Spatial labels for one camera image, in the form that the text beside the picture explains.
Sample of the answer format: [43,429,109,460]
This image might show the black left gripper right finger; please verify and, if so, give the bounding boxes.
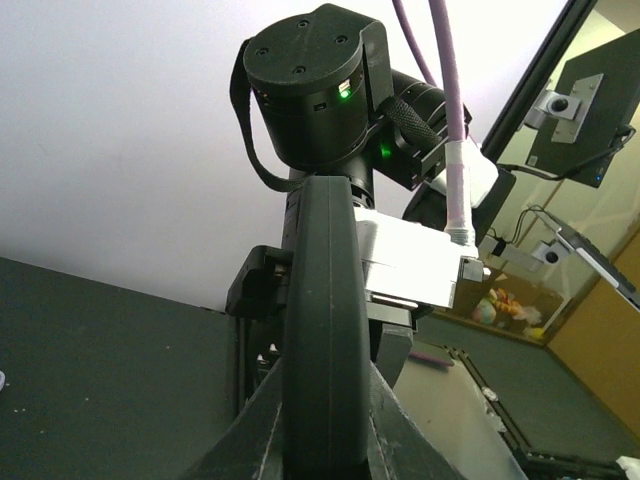
[367,363,465,480]

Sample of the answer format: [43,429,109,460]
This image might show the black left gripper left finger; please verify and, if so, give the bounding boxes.
[181,362,285,479]

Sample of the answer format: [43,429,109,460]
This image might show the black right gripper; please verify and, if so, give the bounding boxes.
[225,246,415,400]

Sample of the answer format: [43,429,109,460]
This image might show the phone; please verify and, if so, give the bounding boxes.
[282,177,370,479]

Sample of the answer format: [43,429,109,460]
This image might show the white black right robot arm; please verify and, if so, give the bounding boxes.
[226,4,471,398]

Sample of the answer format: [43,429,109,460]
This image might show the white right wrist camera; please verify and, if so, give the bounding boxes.
[354,207,489,308]

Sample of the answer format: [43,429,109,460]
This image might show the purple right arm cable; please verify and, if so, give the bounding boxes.
[391,0,479,246]

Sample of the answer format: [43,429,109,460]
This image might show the black monitor on mount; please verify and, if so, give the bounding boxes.
[524,30,639,188]

